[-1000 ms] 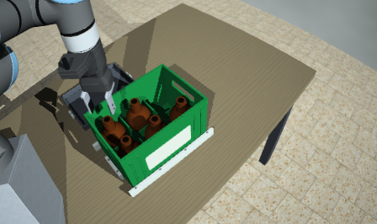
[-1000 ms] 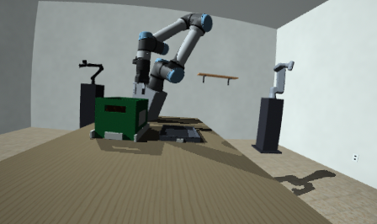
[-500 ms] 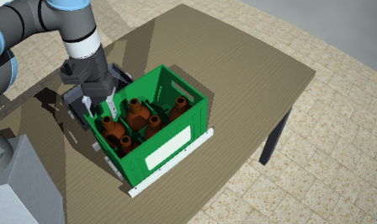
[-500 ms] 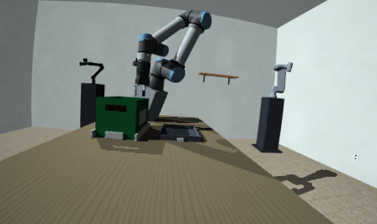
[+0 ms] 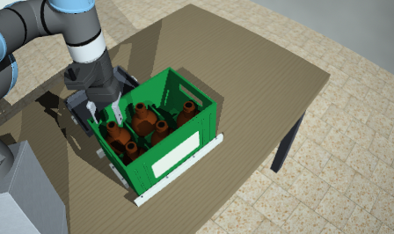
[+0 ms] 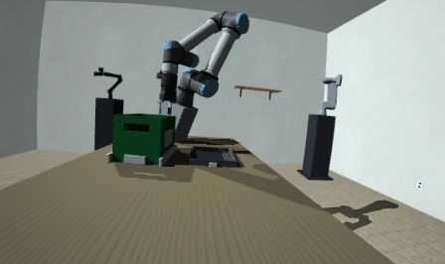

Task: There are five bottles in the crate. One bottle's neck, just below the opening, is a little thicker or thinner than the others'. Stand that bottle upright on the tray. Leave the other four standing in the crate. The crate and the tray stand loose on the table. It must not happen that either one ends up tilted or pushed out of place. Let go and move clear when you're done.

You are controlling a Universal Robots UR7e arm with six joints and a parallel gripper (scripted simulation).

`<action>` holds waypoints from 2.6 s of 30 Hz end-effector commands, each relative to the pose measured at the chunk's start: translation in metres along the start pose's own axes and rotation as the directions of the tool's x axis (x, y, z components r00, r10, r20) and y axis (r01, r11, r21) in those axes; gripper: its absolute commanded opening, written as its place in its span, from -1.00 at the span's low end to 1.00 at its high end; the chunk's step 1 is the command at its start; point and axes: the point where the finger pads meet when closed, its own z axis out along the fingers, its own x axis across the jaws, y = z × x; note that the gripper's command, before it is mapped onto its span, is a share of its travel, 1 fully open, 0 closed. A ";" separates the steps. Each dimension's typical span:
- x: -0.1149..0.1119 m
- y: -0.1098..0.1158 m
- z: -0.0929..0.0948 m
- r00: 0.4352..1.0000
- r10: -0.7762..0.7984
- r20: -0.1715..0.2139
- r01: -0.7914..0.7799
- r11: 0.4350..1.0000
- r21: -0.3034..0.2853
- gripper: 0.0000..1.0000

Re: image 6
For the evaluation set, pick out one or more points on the green plastic crate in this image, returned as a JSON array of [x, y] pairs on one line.
[[153, 144]]

